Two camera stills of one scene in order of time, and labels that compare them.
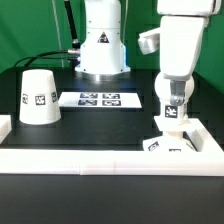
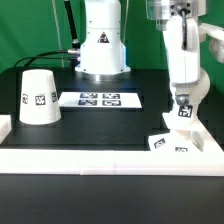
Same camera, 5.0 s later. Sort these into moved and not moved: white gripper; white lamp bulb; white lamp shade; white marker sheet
Moved: white gripper; white lamp bulb
Not moved: white marker sheet; white lamp shade
